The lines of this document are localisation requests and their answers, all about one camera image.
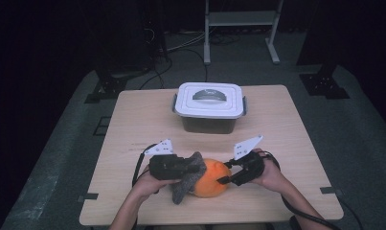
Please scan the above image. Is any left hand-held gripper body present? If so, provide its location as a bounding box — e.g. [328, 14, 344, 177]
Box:
[144, 138, 191, 181]

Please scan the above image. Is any black chair armrest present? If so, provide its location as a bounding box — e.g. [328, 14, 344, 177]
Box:
[288, 215, 307, 230]

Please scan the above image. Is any white metal stand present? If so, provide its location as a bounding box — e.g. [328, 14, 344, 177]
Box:
[203, 0, 284, 65]

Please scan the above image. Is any black floor tape square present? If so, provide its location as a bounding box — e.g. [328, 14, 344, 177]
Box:
[92, 116, 112, 137]

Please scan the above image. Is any clear plastic storage box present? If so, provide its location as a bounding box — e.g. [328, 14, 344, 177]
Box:
[171, 94, 247, 135]

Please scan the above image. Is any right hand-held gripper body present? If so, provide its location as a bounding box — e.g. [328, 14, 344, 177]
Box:
[233, 134, 266, 187]

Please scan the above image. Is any black tape strip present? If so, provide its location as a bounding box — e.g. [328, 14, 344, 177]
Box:
[319, 186, 344, 196]
[78, 193, 100, 203]

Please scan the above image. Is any person's right hand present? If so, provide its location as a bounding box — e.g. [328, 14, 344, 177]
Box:
[250, 148, 284, 194]

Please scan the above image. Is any black floor cable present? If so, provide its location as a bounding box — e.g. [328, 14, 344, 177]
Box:
[138, 47, 210, 91]

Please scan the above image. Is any grey fluffy cloth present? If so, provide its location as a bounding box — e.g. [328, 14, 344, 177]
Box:
[170, 151, 208, 206]

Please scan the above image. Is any white box lid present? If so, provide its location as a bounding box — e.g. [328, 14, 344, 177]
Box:
[174, 81, 246, 120]

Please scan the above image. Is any right hand-held gripper cable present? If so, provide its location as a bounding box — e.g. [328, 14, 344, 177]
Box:
[260, 149, 342, 230]

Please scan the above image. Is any person's left hand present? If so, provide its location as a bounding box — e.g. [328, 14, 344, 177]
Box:
[130, 164, 183, 203]

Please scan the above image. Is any orange plush toy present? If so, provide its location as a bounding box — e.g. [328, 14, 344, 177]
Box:
[193, 157, 233, 198]

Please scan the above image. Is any left hand-held gripper cable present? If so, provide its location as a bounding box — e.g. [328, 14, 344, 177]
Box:
[131, 143, 160, 230]

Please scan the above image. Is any black stand base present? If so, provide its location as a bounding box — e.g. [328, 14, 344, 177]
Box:
[299, 62, 352, 100]
[84, 66, 150, 104]

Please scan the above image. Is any hand-held gripper cable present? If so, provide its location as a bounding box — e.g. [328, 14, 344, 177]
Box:
[260, 149, 342, 230]
[131, 143, 160, 230]

